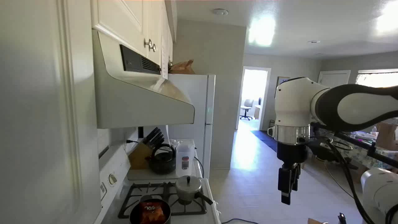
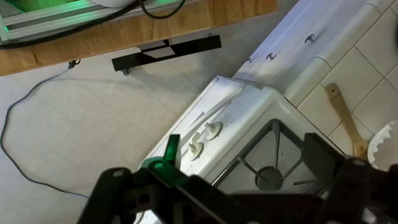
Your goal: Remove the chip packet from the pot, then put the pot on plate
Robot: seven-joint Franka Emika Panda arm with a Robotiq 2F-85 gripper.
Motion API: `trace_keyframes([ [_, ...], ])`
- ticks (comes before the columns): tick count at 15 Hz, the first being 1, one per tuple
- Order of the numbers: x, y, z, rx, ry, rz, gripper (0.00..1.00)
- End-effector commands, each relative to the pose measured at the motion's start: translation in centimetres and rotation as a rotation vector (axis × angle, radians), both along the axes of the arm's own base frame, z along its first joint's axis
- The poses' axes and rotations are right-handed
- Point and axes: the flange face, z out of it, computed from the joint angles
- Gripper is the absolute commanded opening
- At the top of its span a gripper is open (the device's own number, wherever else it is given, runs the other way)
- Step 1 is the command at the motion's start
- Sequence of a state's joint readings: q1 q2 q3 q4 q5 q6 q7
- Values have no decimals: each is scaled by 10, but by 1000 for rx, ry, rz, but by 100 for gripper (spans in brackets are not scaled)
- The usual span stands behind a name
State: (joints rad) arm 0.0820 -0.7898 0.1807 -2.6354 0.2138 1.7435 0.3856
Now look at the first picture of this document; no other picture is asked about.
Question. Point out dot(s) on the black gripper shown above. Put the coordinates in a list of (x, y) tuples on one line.
[(292, 153)]

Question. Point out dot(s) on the orange chip packet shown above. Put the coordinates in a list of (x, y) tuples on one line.
[(150, 211)]

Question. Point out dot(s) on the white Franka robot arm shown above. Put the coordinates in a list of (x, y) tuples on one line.
[(298, 99)]

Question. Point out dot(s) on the blue floor rug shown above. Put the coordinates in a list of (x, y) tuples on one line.
[(265, 139)]

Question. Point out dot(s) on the office chair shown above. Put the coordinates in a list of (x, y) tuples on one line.
[(247, 108)]

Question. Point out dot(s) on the steel saucepan with lid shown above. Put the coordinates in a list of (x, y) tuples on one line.
[(186, 191)]

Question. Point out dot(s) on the cardboard box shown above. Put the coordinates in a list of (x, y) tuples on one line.
[(387, 134)]

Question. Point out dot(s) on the white room door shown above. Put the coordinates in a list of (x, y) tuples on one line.
[(333, 78)]

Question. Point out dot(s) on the dark green kettle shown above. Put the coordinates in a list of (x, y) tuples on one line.
[(162, 163)]

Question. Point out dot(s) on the white refrigerator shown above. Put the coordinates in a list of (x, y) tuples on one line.
[(190, 94)]

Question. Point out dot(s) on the bright curtained window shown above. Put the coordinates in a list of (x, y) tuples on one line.
[(377, 78)]

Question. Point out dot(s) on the recessed ceiling light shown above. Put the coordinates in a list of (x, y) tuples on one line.
[(313, 41)]

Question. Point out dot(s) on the wooden knife block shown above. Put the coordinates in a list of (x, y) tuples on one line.
[(138, 157)]

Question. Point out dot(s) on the brown paper bag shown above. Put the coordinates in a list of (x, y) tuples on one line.
[(181, 67)]

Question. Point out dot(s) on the white gas stove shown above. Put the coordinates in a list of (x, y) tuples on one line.
[(113, 169)]

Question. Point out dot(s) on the white range hood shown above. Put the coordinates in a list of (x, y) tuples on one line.
[(132, 103)]

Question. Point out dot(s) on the ceiling smoke detector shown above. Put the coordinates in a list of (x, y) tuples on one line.
[(220, 11)]

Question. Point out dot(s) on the metal cabinet knob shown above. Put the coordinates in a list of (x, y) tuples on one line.
[(153, 46), (147, 43)]

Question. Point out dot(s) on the white upper cabinet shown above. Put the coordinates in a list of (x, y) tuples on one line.
[(119, 16), (37, 103)]

